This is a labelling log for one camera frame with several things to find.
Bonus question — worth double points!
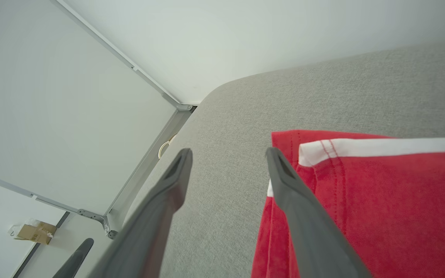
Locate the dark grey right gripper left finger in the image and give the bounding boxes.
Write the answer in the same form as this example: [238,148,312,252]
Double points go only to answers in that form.
[87,148,193,278]

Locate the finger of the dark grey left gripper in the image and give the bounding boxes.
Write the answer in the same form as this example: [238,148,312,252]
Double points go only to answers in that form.
[52,238,95,278]

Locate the brown cardboard box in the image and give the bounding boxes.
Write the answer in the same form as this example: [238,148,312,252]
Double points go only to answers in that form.
[13,220,57,245]

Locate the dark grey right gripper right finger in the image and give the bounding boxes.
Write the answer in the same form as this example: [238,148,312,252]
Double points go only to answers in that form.
[265,146,374,278]

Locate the cream cable loop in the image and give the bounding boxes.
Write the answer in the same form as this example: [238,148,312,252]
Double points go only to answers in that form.
[157,133,178,159]

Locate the red shorts white stripe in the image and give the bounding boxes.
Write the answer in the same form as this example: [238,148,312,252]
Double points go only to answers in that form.
[251,130,445,278]

